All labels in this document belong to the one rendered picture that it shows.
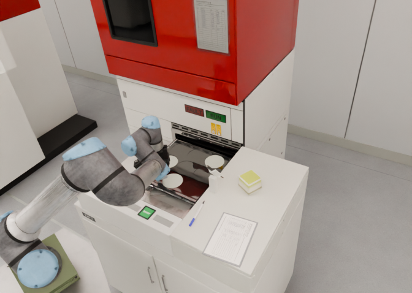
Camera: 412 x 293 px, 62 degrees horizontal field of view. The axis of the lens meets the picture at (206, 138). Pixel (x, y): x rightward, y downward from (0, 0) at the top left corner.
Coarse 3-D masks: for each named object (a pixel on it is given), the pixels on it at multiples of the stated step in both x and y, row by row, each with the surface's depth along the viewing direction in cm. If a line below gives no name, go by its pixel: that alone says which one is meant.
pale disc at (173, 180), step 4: (168, 176) 168; (172, 176) 168; (176, 176) 168; (180, 176) 167; (164, 180) 166; (168, 180) 165; (172, 180) 165; (176, 180) 165; (180, 180) 165; (164, 184) 164; (168, 184) 163; (172, 184) 163; (176, 184) 163; (180, 184) 163
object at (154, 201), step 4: (148, 200) 158; (152, 200) 158; (156, 200) 158; (160, 200) 158; (152, 204) 156; (156, 204) 156; (160, 204) 156; (164, 204) 156; (168, 204) 156; (164, 208) 154; (168, 208) 154; (172, 208) 154; (176, 208) 153; (172, 212) 152; (176, 212) 152; (180, 212) 152; (184, 212) 151; (180, 216) 150
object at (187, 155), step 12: (180, 144) 188; (180, 156) 179; (192, 156) 179; (204, 156) 178; (180, 168) 172; (192, 168) 172; (204, 168) 171; (216, 168) 170; (192, 180) 164; (204, 180) 164; (180, 192) 158; (192, 192) 158
